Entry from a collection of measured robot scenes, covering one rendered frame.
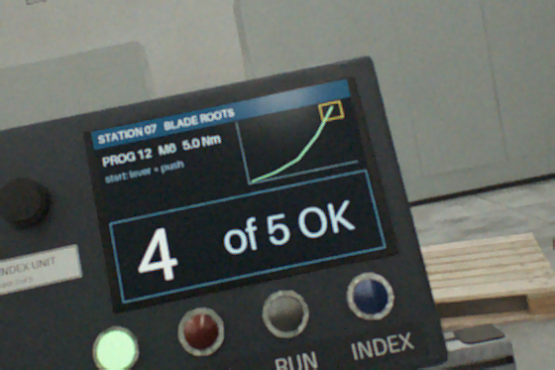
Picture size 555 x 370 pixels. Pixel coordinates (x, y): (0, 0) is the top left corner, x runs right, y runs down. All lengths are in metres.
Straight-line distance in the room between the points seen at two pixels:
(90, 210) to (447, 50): 6.20
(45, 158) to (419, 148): 6.13
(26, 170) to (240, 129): 0.13
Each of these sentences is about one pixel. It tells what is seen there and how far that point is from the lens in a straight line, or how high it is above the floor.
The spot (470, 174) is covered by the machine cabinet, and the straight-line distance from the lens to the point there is 6.70.
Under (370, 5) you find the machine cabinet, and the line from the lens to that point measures 6.48.
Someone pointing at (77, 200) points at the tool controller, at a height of 1.20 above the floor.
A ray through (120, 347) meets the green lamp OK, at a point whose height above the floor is 1.12.
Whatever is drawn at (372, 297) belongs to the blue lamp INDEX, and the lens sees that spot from 0.45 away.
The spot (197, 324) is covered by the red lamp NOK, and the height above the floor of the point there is 1.12.
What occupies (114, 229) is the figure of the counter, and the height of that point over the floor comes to 1.18.
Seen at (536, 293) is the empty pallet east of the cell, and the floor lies 0.12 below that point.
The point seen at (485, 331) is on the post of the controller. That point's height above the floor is 1.06.
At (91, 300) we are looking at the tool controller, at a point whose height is 1.15.
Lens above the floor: 1.25
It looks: 5 degrees down
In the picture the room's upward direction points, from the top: 12 degrees counter-clockwise
